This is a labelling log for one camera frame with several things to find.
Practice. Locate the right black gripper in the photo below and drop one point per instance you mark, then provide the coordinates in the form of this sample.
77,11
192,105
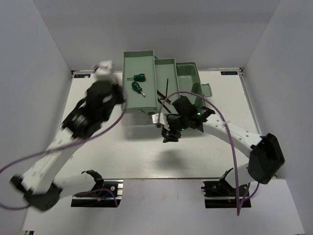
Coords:
169,135

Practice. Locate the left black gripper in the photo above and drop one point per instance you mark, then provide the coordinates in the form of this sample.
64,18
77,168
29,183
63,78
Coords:
121,97

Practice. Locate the red hex key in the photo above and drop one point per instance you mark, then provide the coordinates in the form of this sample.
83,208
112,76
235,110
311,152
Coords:
163,105

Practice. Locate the long hex key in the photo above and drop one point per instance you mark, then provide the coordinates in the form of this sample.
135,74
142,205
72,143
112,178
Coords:
161,95

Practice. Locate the green stubby screwdriver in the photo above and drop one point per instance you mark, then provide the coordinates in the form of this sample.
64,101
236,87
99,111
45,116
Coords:
138,77
137,88

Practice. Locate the green plastic toolbox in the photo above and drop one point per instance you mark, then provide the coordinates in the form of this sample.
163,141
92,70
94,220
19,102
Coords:
183,76

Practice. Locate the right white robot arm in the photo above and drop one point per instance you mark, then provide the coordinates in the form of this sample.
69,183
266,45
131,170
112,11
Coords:
264,153

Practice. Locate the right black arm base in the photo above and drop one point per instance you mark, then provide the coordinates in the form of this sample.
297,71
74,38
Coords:
218,196

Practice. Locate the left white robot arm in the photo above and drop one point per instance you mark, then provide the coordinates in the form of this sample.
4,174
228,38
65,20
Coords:
39,186

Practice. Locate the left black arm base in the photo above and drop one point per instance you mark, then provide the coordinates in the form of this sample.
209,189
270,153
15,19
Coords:
107,195

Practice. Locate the left blue corner label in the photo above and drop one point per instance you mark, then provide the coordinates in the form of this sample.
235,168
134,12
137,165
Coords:
82,76

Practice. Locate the blue corner label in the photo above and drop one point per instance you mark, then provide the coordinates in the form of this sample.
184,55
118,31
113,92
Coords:
82,76
229,72

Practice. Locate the right blue corner label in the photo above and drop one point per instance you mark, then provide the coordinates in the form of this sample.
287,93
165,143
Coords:
229,72

